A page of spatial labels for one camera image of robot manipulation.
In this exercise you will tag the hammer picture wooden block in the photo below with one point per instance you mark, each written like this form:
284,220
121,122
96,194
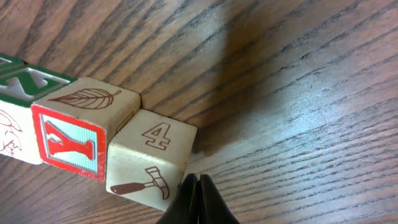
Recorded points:
148,157

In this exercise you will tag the dotted pattern wooden block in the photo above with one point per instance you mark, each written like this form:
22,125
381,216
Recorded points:
9,63

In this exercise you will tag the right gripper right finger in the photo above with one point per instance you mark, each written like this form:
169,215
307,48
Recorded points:
212,207

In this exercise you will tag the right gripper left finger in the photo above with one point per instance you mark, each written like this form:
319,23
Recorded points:
183,209

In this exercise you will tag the red picture wooden block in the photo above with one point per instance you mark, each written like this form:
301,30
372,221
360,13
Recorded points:
20,88

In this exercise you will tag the red Y wooden block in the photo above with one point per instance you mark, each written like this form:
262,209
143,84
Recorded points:
75,124

